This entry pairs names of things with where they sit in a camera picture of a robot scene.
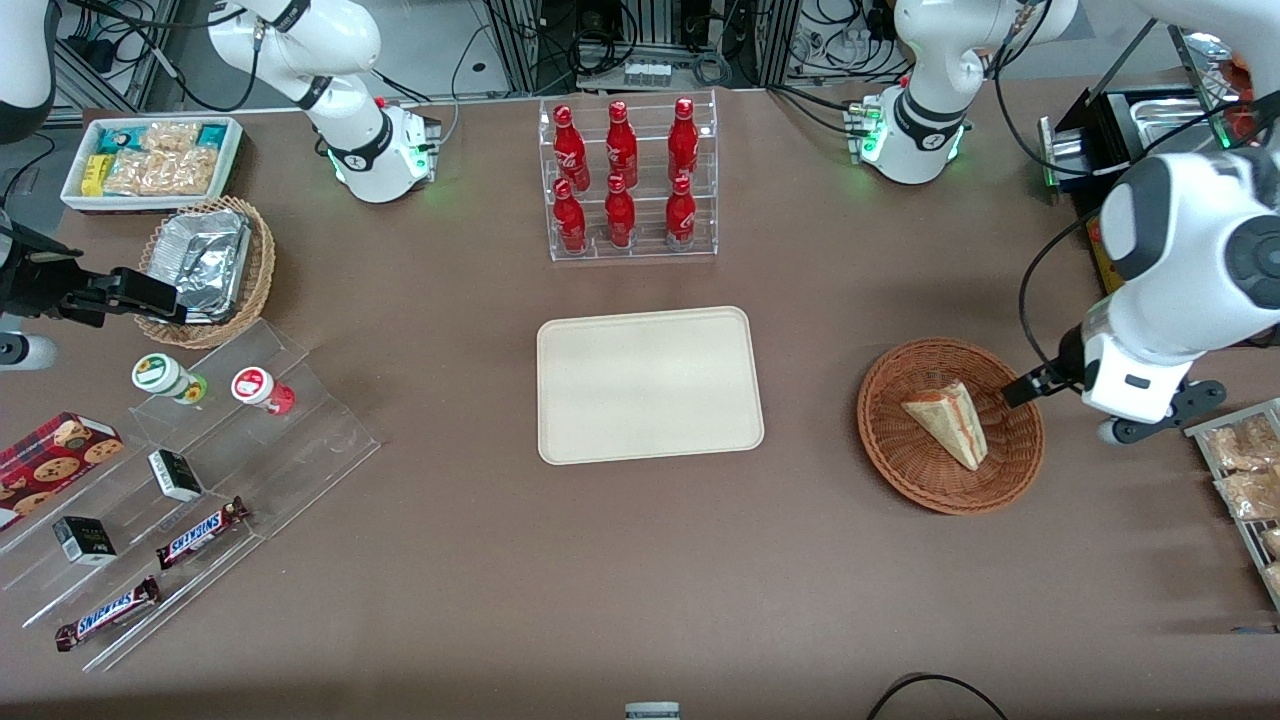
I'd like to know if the white rectangular snack bin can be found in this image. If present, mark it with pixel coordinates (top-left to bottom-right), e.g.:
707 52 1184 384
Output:
60 116 245 214

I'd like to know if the black cable loop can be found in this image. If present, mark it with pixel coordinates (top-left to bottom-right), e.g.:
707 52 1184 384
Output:
865 673 1012 720

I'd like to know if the small black box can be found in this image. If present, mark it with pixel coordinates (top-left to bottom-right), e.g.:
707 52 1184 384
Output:
148 449 205 503
52 516 119 567

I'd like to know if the round brown wicker basket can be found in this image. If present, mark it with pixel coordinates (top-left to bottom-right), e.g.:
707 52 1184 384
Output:
857 338 1047 516

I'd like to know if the silver foil tray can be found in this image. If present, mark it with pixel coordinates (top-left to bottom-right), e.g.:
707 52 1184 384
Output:
147 209 252 324

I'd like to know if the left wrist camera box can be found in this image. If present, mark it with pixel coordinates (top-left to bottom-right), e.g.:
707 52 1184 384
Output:
1098 378 1228 445

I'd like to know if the clear acrylic stepped shelf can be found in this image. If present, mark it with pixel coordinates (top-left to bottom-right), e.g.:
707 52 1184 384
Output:
0 318 382 674

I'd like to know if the black food warmer machine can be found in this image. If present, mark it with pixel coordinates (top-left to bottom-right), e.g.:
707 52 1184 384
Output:
1038 18 1280 301

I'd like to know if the triangular sandwich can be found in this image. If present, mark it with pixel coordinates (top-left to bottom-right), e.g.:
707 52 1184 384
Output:
901 379 990 472

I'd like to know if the red lid white cup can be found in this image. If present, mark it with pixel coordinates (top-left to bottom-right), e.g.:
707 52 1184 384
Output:
231 367 297 417

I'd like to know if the red cookie box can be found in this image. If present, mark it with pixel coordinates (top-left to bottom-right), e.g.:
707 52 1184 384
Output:
0 411 126 532

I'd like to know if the steel warmer pan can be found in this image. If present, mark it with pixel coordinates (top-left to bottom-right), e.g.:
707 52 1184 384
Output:
1128 96 1241 161

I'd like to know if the metal wire snack tray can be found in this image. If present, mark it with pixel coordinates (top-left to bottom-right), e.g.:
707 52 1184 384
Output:
1185 398 1280 612

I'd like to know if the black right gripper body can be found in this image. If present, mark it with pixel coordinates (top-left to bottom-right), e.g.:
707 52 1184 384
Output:
0 212 93 323

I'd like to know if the red cola bottle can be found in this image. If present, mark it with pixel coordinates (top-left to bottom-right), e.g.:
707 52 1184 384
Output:
604 174 638 250
553 178 589 255
552 104 592 192
665 175 698 250
605 100 640 190
668 97 701 184

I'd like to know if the light wicker basket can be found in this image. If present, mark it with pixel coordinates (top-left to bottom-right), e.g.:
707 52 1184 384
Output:
133 196 277 350

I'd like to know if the green lid white cup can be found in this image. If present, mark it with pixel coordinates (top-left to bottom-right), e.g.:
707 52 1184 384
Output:
132 353 209 406

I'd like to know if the clear fried snack packet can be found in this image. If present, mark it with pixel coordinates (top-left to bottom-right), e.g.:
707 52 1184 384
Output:
1214 467 1280 522
1204 414 1280 472

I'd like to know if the beige plastic tray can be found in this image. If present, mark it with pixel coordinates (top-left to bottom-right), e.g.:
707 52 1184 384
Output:
536 306 766 467

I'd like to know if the clear cracker packet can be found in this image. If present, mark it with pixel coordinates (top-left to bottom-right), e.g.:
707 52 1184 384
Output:
140 122 203 154
105 149 221 197

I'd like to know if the snickers chocolate bar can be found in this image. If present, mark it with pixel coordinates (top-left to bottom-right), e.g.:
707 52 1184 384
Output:
55 576 163 653
155 497 251 571

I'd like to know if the clear acrylic bottle rack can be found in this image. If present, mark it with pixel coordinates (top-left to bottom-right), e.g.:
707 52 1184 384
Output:
538 90 720 264

